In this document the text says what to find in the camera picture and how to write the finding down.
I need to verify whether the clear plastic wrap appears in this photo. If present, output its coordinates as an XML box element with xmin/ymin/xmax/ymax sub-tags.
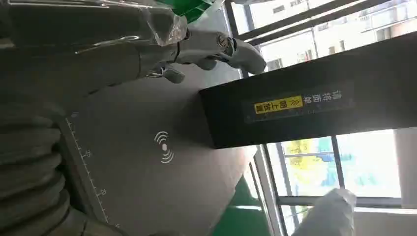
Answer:
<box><xmin>143</xmin><ymin>4</ymin><xmax>189</xmax><ymax>47</ymax></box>

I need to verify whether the green plastic crate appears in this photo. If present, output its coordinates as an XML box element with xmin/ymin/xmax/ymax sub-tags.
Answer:
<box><xmin>155</xmin><ymin>0</ymin><xmax>214</xmax><ymax>24</ymax></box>

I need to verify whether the black and yellow label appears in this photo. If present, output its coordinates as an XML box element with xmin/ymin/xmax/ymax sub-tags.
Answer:
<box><xmin>243</xmin><ymin>88</ymin><xmax>355</xmax><ymax>124</ymax></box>

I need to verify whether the black scanner housing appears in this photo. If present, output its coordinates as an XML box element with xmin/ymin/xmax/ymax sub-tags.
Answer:
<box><xmin>199</xmin><ymin>30</ymin><xmax>417</xmax><ymax>150</ymax></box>

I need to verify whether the dark window frame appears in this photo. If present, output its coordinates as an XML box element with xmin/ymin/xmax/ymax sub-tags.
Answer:
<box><xmin>225</xmin><ymin>0</ymin><xmax>417</xmax><ymax>236</ymax></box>

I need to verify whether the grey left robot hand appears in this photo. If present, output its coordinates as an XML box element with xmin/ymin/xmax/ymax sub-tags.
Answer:
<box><xmin>0</xmin><ymin>0</ymin><xmax>267</xmax><ymax>112</ymax></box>

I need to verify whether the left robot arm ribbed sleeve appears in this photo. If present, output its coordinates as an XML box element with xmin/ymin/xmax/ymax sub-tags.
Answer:
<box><xmin>0</xmin><ymin>103</ymin><xmax>128</xmax><ymax>236</ymax></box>

